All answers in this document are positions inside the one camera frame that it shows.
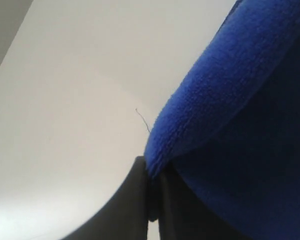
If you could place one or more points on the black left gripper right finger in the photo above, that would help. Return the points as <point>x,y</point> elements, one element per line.
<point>183,216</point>

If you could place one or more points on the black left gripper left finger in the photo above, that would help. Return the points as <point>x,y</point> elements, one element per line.
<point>125,215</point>

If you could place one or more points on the blue microfibre cloth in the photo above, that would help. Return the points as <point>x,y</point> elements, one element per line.
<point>231,130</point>

